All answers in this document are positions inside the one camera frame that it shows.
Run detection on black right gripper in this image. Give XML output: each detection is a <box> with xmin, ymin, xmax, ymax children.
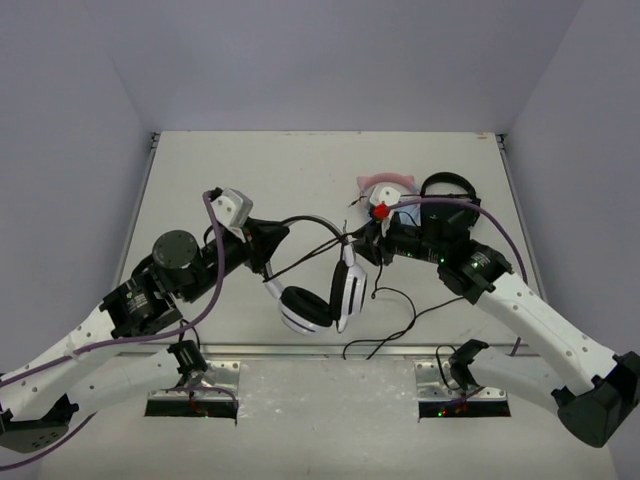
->
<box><xmin>348</xmin><ymin>210</ymin><xmax>445</xmax><ymax>266</ymax></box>

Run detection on black headphone cable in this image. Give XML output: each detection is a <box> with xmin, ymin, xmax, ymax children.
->
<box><xmin>272</xmin><ymin>219</ymin><xmax>474</xmax><ymax>361</ymax></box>

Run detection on white black headphones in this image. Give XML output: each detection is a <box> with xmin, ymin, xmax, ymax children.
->
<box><xmin>262</xmin><ymin>215</ymin><xmax>368</xmax><ymax>335</ymax></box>

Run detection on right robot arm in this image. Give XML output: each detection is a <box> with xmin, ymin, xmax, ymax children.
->
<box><xmin>353</xmin><ymin>213</ymin><xmax>639</xmax><ymax>448</ymax></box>

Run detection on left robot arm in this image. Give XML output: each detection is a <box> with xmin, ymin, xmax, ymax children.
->
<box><xmin>1</xmin><ymin>219</ymin><xmax>289</xmax><ymax>454</ymax></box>

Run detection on pink blue cat headphones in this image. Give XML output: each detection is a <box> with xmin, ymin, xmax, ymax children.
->
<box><xmin>348</xmin><ymin>172</ymin><xmax>419</xmax><ymax>224</ymax></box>

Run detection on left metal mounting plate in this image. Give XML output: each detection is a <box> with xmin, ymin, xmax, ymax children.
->
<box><xmin>147</xmin><ymin>359</ymin><xmax>241</xmax><ymax>402</ymax></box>

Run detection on metal mounting plate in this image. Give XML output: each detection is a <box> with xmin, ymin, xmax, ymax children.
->
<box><xmin>147</xmin><ymin>359</ymin><xmax>241</xmax><ymax>402</ymax></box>
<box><xmin>414</xmin><ymin>357</ymin><xmax>508</xmax><ymax>403</ymax></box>

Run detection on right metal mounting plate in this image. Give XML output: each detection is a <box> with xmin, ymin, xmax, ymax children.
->
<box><xmin>414</xmin><ymin>357</ymin><xmax>508</xmax><ymax>403</ymax></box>

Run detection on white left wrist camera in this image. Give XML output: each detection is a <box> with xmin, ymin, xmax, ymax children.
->
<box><xmin>210</xmin><ymin>188</ymin><xmax>253</xmax><ymax>242</ymax></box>

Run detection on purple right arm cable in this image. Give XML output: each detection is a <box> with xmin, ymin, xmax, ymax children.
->
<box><xmin>384</xmin><ymin>196</ymin><xmax>532</xmax><ymax>356</ymax></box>

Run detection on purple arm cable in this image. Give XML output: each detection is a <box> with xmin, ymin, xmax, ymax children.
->
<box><xmin>384</xmin><ymin>196</ymin><xmax>532</xmax><ymax>356</ymax></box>
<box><xmin>0</xmin><ymin>188</ymin><xmax>226</xmax><ymax>469</ymax></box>

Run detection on aluminium table edge rail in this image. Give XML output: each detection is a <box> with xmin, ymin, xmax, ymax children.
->
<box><xmin>118</xmin><ymin>343</ymin><xmax>513</xmax><ymax>358</ymax></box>

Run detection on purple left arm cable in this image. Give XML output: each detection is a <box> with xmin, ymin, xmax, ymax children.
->
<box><xmin>0</xmin><ymin>188</ymin><xmax>226</xmax><ymax>469</ymax></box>

